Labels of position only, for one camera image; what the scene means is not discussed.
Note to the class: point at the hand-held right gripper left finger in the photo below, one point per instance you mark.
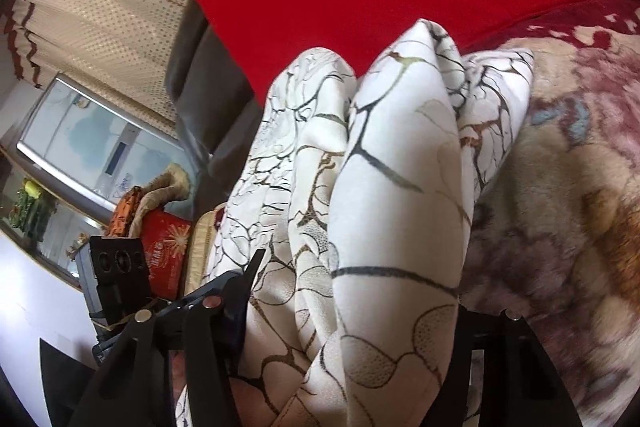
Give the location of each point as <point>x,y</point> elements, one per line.
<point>235,322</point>

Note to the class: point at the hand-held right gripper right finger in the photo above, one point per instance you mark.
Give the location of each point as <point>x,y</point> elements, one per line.
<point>532,382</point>

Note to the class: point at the white crackle-print garment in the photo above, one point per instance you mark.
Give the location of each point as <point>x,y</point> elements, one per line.
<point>390,187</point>

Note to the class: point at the red gold-print box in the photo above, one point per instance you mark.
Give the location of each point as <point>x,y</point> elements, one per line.
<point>162,252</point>

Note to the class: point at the orange patterned cloth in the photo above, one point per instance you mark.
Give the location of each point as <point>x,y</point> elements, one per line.
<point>125,214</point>

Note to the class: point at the beige fluffy cloth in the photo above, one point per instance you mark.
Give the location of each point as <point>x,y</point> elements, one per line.
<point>167,184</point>

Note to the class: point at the windowsill plant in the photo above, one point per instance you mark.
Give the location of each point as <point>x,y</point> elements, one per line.
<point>31,207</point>

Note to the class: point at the white refrigerator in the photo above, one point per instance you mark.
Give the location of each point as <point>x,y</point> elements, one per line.
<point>85,137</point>

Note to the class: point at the floral plush blanket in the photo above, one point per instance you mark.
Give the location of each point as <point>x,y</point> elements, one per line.
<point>565,207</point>

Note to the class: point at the dark grey headboard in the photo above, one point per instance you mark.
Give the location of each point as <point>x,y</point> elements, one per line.
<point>210,107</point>

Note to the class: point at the beige dotted curtain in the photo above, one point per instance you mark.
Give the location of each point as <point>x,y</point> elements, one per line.
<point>115,17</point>

